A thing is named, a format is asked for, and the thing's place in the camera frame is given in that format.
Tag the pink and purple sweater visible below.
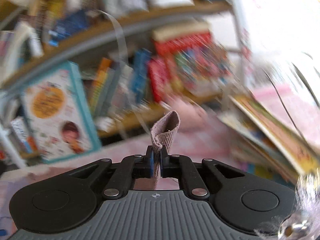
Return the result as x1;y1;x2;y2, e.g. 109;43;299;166
132;110;181;191

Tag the stack of children's books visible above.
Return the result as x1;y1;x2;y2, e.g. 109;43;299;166
219;84;319;183

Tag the pink checkered tablecloth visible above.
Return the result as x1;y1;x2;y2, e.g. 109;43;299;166
0;112;251;240

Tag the teal children's sound book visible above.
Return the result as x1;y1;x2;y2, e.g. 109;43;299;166
21;61;101;164

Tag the pink plush pig toy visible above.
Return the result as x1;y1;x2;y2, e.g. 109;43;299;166
168;96;208;131

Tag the row of thin books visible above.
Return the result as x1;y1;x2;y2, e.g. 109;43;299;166
88;49;151;118

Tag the colourful bead flower ornament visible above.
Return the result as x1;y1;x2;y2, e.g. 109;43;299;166
174;43;232;98

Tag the wooden bookshelf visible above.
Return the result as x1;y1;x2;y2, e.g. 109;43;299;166
0;0;246;143

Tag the red idiom dictionary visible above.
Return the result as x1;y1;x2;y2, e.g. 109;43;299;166
148;56;170;103

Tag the big red dictionary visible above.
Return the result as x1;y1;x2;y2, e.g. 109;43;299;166
152;21;212;56

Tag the white charging cable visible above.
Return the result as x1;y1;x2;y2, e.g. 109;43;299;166
94;9;153;136

